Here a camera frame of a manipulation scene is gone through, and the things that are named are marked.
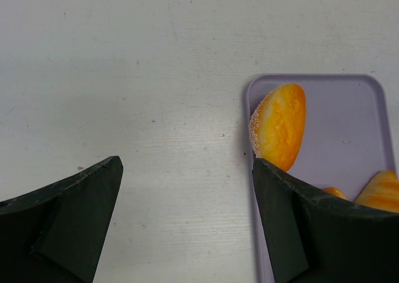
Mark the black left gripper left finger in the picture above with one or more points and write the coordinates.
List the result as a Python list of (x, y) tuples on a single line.
[(56, 233)]

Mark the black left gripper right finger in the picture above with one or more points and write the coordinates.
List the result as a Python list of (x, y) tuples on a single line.
[(313, 236)]

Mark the oval white-topped fake bread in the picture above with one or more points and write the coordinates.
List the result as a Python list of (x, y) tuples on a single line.
[(335, 192)]

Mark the fake croissant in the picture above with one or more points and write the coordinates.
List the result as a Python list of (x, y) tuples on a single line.
[(381, 192)]

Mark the lilac plastic tray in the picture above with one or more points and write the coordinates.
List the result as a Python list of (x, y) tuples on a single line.
[(347, 137)]

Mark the small round orange bun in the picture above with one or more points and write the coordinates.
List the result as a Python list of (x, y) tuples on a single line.
[(277, 126)]

